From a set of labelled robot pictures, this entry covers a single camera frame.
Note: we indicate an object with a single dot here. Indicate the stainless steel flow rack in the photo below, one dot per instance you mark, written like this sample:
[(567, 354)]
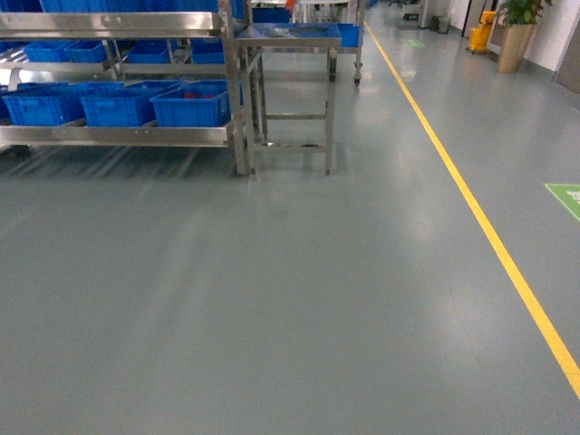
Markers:
[(125, 74)]

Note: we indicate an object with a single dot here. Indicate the yellow mop bucket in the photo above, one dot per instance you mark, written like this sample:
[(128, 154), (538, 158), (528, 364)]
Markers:
[(478, 36)]

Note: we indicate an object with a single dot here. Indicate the tan planter with plant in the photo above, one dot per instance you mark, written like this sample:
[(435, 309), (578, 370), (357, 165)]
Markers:
[(519, 18)]

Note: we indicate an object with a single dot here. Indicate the small stainless steel table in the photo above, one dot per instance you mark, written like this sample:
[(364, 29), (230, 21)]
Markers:
[(289, 74)]

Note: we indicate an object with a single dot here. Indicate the blue bin shelf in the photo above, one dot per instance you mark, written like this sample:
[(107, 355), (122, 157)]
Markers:
[(51, 104), (127, 106)]

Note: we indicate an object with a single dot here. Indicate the middle blue bin lower shelf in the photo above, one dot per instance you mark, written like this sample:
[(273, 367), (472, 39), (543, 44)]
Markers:
[(127, 106)]

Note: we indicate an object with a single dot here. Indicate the blue bin with red items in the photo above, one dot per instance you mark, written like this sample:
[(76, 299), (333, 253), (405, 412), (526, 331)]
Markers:
[(200, 104)]

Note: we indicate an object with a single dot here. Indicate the left blue bin lower shelf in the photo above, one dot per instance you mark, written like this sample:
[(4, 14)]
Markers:
[(51, 104)]

